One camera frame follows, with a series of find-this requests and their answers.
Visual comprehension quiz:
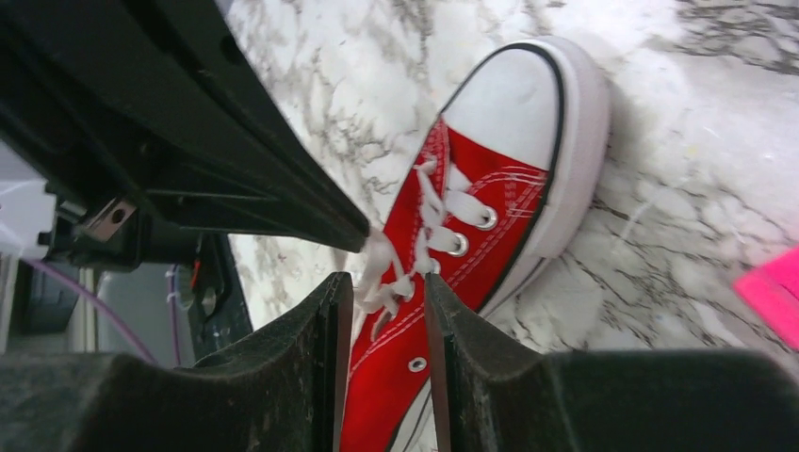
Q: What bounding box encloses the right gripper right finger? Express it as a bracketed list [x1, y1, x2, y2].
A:
[424, 274, 798, 451]

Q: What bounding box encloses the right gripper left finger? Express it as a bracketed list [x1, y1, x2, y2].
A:
[1, 272, 353, 451]

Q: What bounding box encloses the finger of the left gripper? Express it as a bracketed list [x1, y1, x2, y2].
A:
[205, 118, 371, 254]

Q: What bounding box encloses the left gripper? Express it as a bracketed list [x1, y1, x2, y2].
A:
[1, 1, 294, 268]

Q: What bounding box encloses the white shoelace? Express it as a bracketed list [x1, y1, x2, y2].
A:
[354, 157, 498, 340]

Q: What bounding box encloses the red canvas sneaker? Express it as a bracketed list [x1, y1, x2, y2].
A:
[340, 36, 611, 451]

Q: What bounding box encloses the pink highlighter marker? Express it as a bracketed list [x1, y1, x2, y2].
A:
[733, 248, 798, 351]

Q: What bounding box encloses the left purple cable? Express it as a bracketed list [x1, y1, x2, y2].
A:
[24, 258, 182, 366]

